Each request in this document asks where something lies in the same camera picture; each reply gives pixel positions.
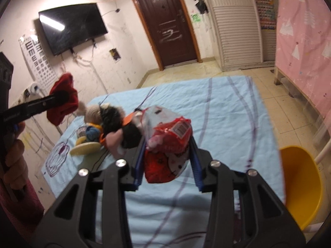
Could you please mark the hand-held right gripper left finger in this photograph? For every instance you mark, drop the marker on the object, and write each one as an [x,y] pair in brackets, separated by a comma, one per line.
[139,168]

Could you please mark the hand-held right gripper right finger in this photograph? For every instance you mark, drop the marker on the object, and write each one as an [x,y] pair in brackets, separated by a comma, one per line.
[196,170]

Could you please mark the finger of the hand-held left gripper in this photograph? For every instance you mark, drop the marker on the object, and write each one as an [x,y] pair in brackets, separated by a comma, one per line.
[38,106]

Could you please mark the red snack bag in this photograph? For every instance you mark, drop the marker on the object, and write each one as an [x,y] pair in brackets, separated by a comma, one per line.
[165,160]

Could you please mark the person's left forearm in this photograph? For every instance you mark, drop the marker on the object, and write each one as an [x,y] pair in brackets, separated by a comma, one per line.
[20,211]

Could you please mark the person's left hand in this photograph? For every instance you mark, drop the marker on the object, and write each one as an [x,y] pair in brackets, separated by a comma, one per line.
[16,157]

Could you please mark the white tissue roll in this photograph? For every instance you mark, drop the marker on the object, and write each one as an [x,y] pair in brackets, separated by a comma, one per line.
[34,89]

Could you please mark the red cloth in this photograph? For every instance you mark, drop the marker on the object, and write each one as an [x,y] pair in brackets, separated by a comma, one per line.
[64,113]

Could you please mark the black and pink plush toy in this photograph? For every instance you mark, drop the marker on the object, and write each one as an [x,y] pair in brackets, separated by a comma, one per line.
[129,134]

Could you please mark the eye chart poster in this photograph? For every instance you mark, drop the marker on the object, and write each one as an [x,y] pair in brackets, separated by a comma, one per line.
[38,64]

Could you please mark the beige plush toy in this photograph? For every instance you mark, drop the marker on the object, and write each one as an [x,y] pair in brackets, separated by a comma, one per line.
[91,112]

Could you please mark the blue and yellow plush toy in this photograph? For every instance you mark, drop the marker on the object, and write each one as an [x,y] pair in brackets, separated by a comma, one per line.
[91,134]

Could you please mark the light blue striped cloth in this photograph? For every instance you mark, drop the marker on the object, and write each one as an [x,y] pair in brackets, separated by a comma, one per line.
[219,108]

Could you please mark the yellow plastic chair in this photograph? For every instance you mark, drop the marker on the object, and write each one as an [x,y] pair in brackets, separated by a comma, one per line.
[300,186]

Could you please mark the white louvered wardrobe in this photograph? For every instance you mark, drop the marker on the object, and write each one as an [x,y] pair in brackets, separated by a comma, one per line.
[232,31]

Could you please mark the dark brown door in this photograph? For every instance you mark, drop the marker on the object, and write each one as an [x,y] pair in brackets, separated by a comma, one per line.
[168,25]

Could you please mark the black hanging bag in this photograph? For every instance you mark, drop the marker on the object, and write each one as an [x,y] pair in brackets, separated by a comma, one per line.
[201,6]

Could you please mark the pink tree print sheet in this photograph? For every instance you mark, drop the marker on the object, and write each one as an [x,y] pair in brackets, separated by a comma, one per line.
[302,44]

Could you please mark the colourful grid poster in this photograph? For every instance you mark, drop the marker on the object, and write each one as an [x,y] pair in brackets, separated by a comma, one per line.
[266,10]

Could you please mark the black wall television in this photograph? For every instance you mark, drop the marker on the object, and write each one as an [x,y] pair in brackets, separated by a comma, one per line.
[72,28]

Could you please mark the wooden bed frame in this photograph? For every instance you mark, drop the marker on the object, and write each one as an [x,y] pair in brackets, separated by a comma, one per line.
[278,76]

